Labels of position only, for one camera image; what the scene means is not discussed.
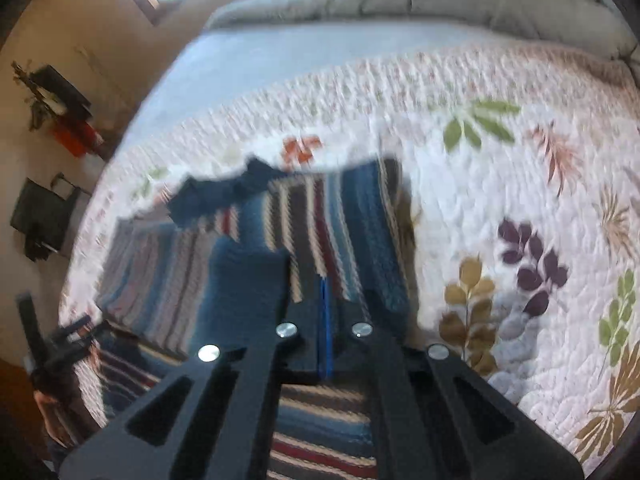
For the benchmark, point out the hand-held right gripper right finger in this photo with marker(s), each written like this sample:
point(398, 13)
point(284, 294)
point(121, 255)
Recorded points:
point(345, 345)

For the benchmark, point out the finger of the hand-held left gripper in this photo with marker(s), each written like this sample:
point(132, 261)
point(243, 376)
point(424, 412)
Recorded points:
point(80, 332)

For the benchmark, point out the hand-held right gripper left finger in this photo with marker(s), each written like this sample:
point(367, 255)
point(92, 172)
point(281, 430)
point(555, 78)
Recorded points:
point(305, 345)

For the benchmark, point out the striped knitted sweater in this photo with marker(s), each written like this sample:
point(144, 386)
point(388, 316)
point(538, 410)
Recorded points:
point(350, 230)

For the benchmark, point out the black bag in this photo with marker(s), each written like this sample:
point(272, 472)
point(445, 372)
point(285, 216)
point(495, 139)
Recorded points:
point(42, 215)

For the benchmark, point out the red object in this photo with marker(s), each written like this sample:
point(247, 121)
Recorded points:
point(75, 137)

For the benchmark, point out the white floral quilt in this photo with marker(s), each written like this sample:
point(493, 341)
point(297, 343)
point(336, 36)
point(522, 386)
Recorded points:
point(490, 170)

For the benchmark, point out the light blue bed sheet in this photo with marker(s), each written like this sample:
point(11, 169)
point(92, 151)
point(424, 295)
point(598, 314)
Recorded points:
point(240, 70)

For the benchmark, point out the grey comforter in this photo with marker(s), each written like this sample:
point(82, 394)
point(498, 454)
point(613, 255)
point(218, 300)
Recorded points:
point(450, 0)

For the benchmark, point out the black wall shelf with plant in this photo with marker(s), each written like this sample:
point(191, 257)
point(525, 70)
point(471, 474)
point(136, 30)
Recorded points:
point(55, 90)

